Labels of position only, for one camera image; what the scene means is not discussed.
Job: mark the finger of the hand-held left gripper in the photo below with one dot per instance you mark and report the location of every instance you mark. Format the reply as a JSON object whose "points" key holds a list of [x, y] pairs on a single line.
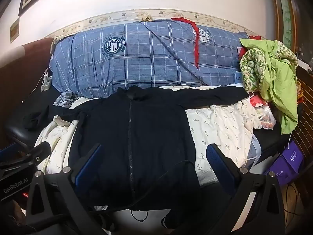
{"points": [[39, 151], [8, 153]]}

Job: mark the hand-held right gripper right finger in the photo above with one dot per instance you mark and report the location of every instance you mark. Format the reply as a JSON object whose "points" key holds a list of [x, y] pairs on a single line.
{"points": [[220, 166]]}

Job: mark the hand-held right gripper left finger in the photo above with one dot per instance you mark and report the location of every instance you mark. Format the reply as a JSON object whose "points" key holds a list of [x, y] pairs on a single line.
{"points": [[88, 166]]}

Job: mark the black zip jacket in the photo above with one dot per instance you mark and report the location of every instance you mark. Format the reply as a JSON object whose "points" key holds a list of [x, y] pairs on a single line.
{"points": [[151, 146]]}

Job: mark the cream leaf print duvet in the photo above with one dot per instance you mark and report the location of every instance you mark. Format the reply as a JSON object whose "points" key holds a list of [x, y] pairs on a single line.
{"points": [[220, 132]]}

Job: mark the grey cloth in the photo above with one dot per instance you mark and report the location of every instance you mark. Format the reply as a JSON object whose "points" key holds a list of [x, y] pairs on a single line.
{"points": [[64, 99]]}

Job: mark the clear plastic snack bag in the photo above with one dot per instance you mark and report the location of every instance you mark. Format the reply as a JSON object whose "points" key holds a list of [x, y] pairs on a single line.
{"points": [[265, 117]]}

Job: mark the purple paper bag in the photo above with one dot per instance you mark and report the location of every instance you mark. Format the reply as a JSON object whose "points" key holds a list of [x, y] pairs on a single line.
{"points": [[287, 162]]}

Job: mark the white charger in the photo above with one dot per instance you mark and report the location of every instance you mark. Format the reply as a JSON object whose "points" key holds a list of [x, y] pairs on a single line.
{"points": [[46, 81]]}

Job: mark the dark brown bed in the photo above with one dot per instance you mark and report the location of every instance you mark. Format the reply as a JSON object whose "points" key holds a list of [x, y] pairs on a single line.
{"points": [[22, 78]]}

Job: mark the red packet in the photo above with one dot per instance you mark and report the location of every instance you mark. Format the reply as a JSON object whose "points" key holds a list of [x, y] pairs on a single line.
{"points": [[259, 100]]}

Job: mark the green floral blanket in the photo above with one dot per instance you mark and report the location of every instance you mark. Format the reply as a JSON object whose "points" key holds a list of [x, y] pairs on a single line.
{"points": [[281, 88]]}

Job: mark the green patterned blanket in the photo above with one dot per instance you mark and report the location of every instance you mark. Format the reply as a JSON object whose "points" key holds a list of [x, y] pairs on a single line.
{"points": [[251, 71]]}

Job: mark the blue plaid quilt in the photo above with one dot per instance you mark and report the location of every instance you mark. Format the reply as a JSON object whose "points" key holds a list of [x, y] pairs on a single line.
{"points": [[137, 58]]}

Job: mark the red ribbon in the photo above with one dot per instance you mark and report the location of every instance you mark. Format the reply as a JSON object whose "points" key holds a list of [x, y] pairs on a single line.
{"points": [[196, 46]]}

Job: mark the red cloth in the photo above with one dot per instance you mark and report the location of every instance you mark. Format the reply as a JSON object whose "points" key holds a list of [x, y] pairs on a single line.
{"points": [[255, 38]]}

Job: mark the beige cloth scrap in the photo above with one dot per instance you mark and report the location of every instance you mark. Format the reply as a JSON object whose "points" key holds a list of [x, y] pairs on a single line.
{"points": [[146, 17]]}

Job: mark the wooden framed panel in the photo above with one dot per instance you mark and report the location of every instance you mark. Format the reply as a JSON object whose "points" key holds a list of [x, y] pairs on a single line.
{"points": [[286, 12]]}

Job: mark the small wall picture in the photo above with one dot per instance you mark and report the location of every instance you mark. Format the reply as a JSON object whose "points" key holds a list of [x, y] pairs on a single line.
{"points": [[14, 30]]}

